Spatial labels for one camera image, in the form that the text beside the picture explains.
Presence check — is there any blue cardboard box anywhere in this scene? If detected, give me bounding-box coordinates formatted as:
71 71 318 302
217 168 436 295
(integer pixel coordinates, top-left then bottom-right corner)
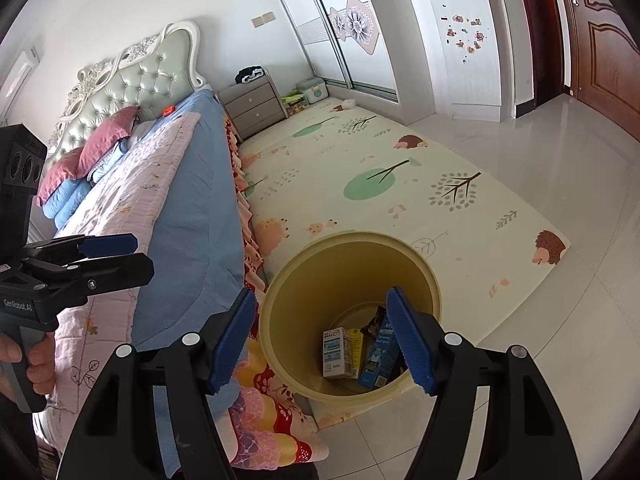
358 307 406 389

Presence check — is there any yellow trash bin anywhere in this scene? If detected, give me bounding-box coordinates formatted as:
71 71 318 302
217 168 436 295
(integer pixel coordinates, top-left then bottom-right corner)
259 231 442 410

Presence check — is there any person's left hand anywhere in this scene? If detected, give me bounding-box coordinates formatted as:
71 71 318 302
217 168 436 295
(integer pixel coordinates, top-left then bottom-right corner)
0 333 55 396

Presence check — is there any folded blue duvet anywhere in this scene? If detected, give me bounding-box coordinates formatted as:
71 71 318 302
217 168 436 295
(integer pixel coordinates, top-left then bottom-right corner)
40 138 128 231

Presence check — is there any pink patterned quilt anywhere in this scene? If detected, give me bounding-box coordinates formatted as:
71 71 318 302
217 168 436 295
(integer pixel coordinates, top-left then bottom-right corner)
34 112 201 452

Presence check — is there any left maroon pillow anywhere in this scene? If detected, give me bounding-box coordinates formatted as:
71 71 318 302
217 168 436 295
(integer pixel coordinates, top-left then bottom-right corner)
36 148 82 206

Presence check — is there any maroon pillow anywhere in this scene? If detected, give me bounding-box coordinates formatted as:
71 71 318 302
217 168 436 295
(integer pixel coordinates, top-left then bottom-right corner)
76 106 139 179
36 148 82 206

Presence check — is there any bed with tufted headboard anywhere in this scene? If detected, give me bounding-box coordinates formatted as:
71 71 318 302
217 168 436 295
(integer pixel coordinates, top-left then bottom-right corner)
29 20 331 478

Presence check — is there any right maroon pillow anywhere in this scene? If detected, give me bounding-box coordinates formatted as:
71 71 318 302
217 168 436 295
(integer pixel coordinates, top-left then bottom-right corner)
76 106 139 179

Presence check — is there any white air conditioner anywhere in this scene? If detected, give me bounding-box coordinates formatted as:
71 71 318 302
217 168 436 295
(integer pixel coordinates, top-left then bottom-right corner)
0 47 39 122

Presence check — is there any white milk carton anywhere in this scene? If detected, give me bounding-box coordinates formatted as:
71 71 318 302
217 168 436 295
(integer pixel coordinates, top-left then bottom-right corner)
322 327 352 379

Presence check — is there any grey bedside table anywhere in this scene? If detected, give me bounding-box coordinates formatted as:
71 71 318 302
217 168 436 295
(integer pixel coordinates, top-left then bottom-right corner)
217 75 286 141

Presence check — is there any black item on nightstand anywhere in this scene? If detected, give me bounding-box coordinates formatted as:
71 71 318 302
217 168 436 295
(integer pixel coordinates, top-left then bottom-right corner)
235 65 265 84

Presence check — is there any green white storage box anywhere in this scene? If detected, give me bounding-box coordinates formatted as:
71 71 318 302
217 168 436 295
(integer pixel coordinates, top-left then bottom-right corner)
296 77 329 105

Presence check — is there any white sliding wardrobe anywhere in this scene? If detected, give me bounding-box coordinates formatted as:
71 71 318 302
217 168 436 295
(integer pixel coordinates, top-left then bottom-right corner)
281 0 398 102

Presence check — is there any brown wooden door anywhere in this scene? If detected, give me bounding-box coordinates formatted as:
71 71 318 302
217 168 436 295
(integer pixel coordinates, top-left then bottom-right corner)
564 0 640 138

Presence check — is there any white side cabinet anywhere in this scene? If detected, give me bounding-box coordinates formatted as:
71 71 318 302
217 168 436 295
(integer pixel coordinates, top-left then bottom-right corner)
410 0 502 122

